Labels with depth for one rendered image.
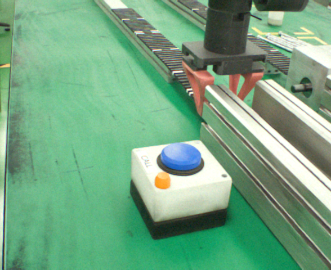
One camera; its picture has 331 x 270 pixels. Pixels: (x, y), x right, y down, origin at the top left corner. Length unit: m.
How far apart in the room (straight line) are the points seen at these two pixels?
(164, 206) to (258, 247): 0.10
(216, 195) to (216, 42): 0.23
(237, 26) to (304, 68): 0.16
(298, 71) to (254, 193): 0.28
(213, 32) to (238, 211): 0.23
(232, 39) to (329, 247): 0.30
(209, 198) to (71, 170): 0.18
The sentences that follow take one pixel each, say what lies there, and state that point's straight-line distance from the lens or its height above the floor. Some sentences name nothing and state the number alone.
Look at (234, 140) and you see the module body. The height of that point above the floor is 0.83.
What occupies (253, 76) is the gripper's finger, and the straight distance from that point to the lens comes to 0.64.
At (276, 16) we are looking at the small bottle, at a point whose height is 0.80.
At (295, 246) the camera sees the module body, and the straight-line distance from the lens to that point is 0.46.
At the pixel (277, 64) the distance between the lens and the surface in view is 0.84.
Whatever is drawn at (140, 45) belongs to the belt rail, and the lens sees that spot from 0.94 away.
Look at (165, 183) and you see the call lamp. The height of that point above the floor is 0.85.
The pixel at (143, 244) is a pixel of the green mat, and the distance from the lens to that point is 0.46.
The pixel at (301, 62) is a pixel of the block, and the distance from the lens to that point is 0.73.
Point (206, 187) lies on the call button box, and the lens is 0.44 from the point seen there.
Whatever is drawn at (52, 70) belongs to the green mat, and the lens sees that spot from 0.84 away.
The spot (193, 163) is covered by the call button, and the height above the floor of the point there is 0.85.
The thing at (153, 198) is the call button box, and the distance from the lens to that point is 0.43.
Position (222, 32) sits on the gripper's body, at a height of 0.92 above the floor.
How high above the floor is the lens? 1.09
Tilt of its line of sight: 30 degrees down
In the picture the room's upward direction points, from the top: 4 degrees clockwise
